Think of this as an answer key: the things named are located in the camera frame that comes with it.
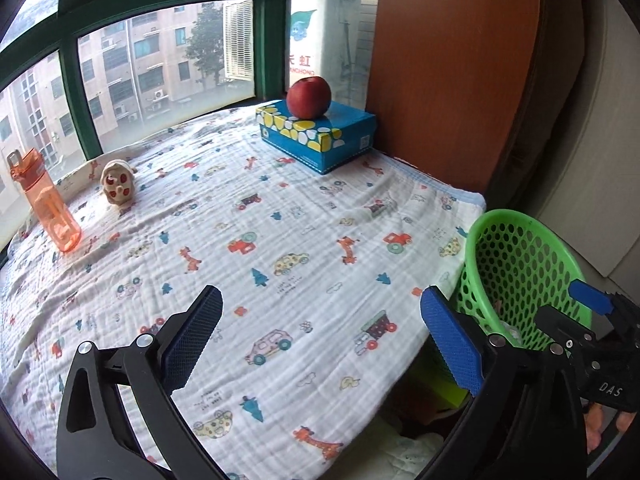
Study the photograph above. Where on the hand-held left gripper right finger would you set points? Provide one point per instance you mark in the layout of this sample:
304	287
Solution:
450	345

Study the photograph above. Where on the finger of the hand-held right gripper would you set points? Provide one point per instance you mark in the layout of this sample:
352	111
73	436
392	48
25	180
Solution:
590	299

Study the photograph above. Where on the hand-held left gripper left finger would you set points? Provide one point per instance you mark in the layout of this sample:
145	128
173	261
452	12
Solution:
192	340

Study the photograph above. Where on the green perforated plastic basket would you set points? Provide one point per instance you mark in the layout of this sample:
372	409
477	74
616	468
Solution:
520	260

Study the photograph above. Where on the yellow green box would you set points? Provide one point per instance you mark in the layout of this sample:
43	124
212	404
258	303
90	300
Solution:
447	390

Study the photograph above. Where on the printed cartoon blanket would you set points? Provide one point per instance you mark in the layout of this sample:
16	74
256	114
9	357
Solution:
225	240

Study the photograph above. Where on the white plastic bag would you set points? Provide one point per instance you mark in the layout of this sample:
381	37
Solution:
410	452

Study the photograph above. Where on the round beige plush toy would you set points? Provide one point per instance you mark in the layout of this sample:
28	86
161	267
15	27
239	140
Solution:
119	182

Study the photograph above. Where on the orange water bottle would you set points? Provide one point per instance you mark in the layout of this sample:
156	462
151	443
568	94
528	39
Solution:
50	205

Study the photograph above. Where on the blue spotted tissue box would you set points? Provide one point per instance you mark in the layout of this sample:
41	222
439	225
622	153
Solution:
330	142

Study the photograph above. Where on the brown wooden board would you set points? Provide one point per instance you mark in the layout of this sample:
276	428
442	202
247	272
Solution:
450	85

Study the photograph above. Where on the red apple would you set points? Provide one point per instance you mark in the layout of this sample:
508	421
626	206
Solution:
309	97

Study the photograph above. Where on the white louvred outdoor unit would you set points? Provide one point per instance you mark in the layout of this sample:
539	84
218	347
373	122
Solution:
239	40

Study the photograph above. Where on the white box with blue logo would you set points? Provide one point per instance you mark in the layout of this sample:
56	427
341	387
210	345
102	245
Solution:
330	40

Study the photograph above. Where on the green window frame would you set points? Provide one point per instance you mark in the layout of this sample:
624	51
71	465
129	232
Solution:
267	50

